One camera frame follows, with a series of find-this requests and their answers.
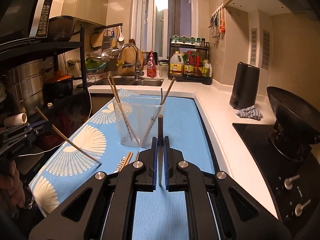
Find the yellow oil jug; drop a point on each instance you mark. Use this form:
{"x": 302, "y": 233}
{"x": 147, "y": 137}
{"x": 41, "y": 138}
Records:
{"x": 176, "y": 65}

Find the wooden cutting board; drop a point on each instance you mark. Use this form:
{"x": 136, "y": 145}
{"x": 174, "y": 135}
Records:
{"x": 130, "y": 61}

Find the chrome kitchen faucet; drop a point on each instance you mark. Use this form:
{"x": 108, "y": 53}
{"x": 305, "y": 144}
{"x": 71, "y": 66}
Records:
{"x": 131, "y": 57}

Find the clear plastic utensil holder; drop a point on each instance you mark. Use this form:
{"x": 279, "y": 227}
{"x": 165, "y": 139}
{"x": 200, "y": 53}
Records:
{"x": 139, "y": 115}

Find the white mug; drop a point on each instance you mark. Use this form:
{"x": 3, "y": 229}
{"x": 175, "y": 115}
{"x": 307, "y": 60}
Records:
{"x": 15, "y": 120}

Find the steel stock pot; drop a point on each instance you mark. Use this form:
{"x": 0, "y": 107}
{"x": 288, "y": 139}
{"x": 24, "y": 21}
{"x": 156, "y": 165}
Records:
{"x": 24, "y": 84}

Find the microwave oven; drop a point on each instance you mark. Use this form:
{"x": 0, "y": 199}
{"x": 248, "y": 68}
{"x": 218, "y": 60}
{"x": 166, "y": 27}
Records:
{"x": 25, "y": 19}

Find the blue patterned table mat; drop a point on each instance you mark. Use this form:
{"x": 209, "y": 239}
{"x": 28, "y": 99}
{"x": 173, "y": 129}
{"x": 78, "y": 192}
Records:
{"x": 96, "y": 147}

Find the red dish soap bottle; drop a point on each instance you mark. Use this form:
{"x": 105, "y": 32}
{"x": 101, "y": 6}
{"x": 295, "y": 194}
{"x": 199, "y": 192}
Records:
{"x": 151, "y": 65}

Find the orange lidded pot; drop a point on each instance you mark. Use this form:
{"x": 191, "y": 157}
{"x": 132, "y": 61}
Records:
{"x": 57, "y": 87}

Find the white hanging ladle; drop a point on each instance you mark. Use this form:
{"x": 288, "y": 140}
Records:
{"x": 120, "y": 36}

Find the black shelf rack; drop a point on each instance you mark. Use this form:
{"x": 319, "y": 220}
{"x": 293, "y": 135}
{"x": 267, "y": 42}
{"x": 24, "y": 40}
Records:
{"x": 19, "y": 52}

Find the glass jar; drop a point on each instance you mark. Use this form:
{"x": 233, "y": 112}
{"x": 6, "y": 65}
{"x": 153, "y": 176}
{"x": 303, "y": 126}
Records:
{"x": 163, "y": 69}

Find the stainless steel sink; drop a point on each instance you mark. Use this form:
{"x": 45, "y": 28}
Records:
{"x": 126, "y": 81}

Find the dark bowl on shelf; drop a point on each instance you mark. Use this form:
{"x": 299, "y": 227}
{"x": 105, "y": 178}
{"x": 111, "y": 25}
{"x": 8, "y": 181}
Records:
{"x": 60, "y": 28}

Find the black gas stove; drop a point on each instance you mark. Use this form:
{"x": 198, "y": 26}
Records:
{"x": 292, "y": 179}

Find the blue checkered cloth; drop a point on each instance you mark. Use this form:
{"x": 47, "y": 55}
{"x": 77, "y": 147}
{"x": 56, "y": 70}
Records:
{"x": 250, "y": 113}

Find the black spice rack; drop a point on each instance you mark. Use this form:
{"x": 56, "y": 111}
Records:
{"x": 195, "y": 52}

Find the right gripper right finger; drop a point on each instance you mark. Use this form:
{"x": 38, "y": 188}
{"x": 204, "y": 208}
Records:
{"x": 217, "y": 206}

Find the left human hand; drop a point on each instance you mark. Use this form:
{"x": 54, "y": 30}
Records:
{"x": 13, "y": 185}

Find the black electric kettle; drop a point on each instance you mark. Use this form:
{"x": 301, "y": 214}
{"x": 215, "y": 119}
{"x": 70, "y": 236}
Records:
{"x": 245, "y": 86}

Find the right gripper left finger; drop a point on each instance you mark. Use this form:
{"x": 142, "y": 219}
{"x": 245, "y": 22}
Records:
{"x": 104, "y": 206}

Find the hanging utensils on hooks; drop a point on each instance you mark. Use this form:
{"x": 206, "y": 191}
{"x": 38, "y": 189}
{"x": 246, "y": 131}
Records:
{"x": 217, "y": 22}

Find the black wok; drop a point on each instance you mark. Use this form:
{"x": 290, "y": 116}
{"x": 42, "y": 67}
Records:
{"x": 297, "y": 124}

